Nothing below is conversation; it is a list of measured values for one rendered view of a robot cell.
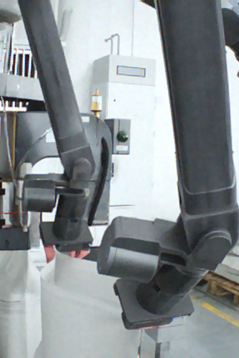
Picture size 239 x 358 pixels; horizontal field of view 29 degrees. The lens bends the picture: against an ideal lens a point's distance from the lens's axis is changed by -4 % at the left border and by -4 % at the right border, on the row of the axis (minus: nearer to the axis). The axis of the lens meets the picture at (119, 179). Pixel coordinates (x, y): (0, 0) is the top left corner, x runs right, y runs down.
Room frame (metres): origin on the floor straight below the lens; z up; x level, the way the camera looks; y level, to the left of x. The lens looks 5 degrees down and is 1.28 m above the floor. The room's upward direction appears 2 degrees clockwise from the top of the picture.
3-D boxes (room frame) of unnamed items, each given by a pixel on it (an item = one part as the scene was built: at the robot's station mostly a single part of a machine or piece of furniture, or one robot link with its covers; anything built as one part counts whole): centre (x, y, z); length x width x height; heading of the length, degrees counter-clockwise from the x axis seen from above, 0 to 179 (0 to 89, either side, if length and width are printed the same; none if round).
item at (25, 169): (1.04, 0.21, 1.14); 0.05 x 0.04 x 0.16; 113
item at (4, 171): (1.15, 0.31, 1.26); 0.22 x 0.05 x 0.16; 23
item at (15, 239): (1.09, 0.25, 1.04); 0.08 x 0.06 x 0.05; 113
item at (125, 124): (1.20, 0.01, 1.28); 0.08 x 0.05 x 0.09; 23
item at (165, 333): (1.12, -0.13, 0.81); 0.08 x 0.08 x 0.06; 23
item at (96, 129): (1.25, 0.19, 1.21); 0.30 x 0.25 x 0.30; 23
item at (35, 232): (1.11, 0.20, 1.07); 0.03 x 0.01 x 0.13; 113
